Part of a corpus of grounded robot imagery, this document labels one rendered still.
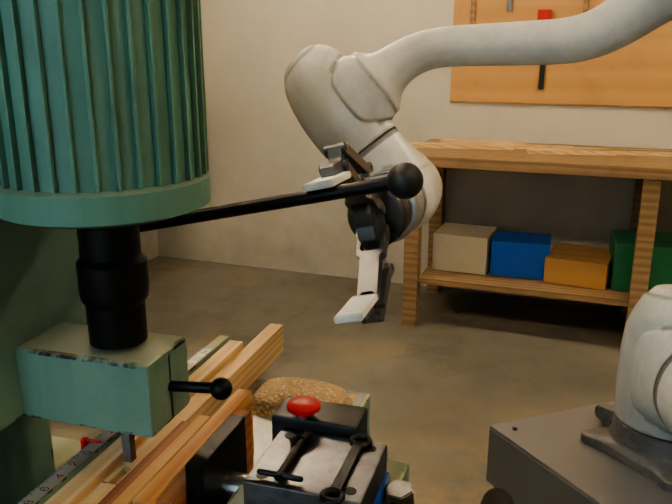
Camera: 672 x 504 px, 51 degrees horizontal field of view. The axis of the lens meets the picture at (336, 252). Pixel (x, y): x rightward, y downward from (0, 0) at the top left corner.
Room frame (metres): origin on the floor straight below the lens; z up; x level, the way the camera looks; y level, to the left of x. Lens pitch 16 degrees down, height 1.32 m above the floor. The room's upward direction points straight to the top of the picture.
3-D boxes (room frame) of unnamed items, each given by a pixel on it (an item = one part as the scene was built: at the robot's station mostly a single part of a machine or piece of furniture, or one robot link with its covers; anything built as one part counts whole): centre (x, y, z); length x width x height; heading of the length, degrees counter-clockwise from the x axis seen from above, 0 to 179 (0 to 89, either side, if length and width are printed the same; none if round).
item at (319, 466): (0.53, 0.01, 0.99); 0.13 x 0.11 x 0.06; 163
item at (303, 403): (0.56, 0.03, 1.02); 0.03 x 0.03 x 0.01
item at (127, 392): (0.60, 0.22, 1.02); 0.14 x 0.07 x 0.09; 73
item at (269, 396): (0.79, 0.04, 0.91); 0.12 x 0.09 x 0.03; 73
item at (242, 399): (0.58, 0.13, 0.94); 0.20 x 0.02 x 0.08; 163
